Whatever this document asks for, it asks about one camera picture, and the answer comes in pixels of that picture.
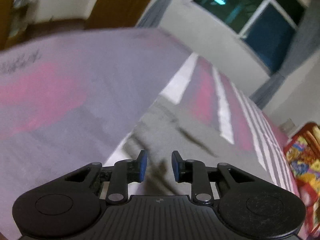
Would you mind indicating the window with white frame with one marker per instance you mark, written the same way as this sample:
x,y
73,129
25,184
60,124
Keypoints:
x,y
241,15

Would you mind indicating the pink grey striped bedsheet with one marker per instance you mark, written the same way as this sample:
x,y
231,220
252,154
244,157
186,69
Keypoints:
x,y
56,93

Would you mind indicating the grey right curtain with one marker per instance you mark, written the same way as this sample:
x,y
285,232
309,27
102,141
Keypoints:
x,y
285,62

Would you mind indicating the grey pants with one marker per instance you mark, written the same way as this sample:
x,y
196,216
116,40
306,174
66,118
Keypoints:
x,y
164,128

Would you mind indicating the colourful red yellow blanket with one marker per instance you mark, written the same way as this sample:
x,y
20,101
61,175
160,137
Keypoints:
x,y
302,154

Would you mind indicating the grey curtain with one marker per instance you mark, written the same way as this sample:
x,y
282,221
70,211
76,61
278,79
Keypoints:
x,y
285,62
153,15

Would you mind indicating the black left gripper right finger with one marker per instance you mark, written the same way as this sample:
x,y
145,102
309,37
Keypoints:
x,y
245,204

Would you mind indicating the grey left curtain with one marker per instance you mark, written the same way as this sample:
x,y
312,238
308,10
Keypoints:
x,y
153,15

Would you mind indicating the brown wooden door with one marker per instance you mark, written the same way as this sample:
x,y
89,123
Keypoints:
x,y
115,13

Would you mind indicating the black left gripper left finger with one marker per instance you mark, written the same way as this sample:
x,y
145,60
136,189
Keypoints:
x,y
73,203

